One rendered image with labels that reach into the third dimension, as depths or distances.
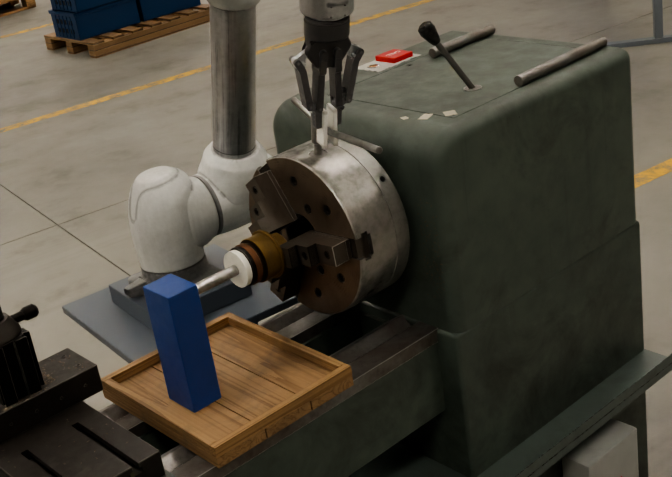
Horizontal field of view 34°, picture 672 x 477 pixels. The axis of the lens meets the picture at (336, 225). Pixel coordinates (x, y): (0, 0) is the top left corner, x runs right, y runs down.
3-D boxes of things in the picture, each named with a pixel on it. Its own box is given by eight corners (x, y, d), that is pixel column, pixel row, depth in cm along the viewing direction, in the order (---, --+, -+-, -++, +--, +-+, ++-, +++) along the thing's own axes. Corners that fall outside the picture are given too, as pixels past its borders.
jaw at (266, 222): (300, 221, 204) (269, 166, 205) (312, 211, 200) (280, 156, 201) (254, 243, 198) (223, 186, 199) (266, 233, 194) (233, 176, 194)
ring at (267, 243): (260, 219, 198) (220, 237, 193) (292, 229, 192) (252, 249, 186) (269, 264, 202) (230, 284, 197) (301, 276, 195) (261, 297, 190)
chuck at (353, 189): (286, 256, 223) (280, 118, 207) (396, 322, 203) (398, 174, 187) (252, 273, 218) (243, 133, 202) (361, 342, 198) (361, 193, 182)
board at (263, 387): (232, 329, 217) (228, 311, 215) (354, 385, 191) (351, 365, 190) (104, 397, 200) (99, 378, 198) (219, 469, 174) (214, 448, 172)
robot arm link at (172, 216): (126, 262, 257) (105, 176, 249) (192, 235, 267) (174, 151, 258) (159, 280, 245) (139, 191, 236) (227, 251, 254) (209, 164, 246)
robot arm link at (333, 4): (364, -17, 172) (364, 19, 175) (339, -33, 179) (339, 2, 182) (312, -9, 169) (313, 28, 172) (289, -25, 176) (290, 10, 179)
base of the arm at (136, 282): (111, 289, 258) (106, 268, 256) (192, 256, 269) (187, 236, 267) (146, 312, 244) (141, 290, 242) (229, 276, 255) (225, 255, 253)
